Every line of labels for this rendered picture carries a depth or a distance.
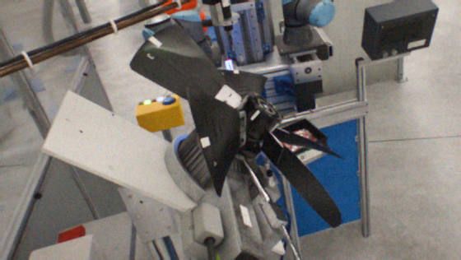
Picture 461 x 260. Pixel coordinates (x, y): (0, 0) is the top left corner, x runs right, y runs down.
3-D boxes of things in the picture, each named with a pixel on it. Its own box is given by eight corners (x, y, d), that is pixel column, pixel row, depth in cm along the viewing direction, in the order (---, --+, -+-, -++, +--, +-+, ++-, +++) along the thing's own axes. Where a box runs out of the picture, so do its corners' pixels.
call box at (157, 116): (143, 138, 151) (134, 115, 146) (144, 124, 160) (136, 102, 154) (185, 127, 153) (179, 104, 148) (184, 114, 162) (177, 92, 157)
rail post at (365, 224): (364, 238, 216) (359, 118, 176) (360, 232, 219) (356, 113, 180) (370, 235, 216) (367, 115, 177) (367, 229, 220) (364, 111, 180)
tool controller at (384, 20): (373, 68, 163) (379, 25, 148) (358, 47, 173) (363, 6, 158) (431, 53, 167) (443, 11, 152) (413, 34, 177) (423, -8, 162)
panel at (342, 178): (208, 267, 199) (173, 165, 165) (208, 265, 200) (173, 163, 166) (362, 220, 211) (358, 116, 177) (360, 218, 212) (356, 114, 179)
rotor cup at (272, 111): (229, 150, 103) (262, 113, 100) (210, 115, 112) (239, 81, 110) (264, 162, 113) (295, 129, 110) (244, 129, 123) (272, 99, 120)
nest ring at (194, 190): (248, 227, 111) (257, 217, 110) (164, 189, 98) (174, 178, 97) (233, 167, 134) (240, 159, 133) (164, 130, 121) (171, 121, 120)
